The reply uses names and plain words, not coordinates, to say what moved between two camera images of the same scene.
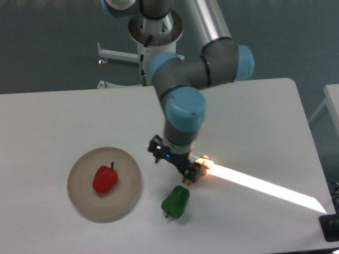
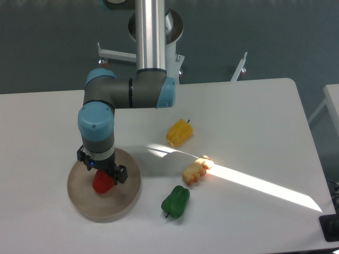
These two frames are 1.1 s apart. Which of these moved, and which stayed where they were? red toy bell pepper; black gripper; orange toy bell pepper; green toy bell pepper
Moved: black gripper
Stayed: red toy bell pepper; green toy bell pepper; orange toy bell pepper
